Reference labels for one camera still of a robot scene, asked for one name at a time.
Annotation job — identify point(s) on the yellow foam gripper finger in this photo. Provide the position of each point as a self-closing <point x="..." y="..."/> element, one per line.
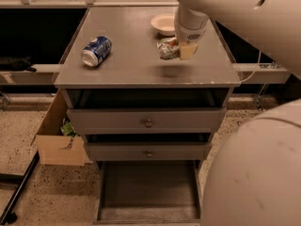
<point x="187" y="49"/>

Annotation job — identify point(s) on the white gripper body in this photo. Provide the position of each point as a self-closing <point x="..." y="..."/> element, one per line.
<point x="189" y="34"/>

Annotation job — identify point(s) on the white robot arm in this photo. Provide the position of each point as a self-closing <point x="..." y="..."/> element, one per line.
<point x="255" y="178"/>

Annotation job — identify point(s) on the grey drawer cabinet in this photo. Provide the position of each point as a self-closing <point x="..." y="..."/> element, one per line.
<point x="133" y="76"/>

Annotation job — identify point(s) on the grey top drawer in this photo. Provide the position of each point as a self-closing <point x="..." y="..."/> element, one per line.
<point x="145" y="121"/>

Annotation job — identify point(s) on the grey drawer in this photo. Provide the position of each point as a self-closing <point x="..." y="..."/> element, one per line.
<point x="145" y="121"/>
<point x="148" y="193"/>
<point x="146" y="151"/>

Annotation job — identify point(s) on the blue pepsi can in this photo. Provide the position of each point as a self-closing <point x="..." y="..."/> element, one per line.
<point x="96" y="51"/>

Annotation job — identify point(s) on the grey middle drawer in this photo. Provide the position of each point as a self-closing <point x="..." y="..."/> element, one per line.
<point x="146" y="151"/>

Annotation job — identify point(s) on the grey bottom drawer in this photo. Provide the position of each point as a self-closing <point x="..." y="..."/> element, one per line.
<point x="148" y="193"/>

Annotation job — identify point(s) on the white paper bowl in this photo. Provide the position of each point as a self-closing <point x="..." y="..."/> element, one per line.
<point x="164" y="24"/>

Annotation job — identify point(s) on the green snack bag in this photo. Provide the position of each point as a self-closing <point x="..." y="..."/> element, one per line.
<point x="67" y="129"/>

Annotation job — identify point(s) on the black object on ledge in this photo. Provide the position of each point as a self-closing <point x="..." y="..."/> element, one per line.
<point x="16" y="64"/>

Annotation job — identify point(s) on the cardboard box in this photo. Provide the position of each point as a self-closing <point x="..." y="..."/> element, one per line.
<point x="54" y="147"/>

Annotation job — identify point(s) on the black floor rail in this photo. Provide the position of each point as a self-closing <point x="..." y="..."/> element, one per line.
<point x="19" y="182"/>

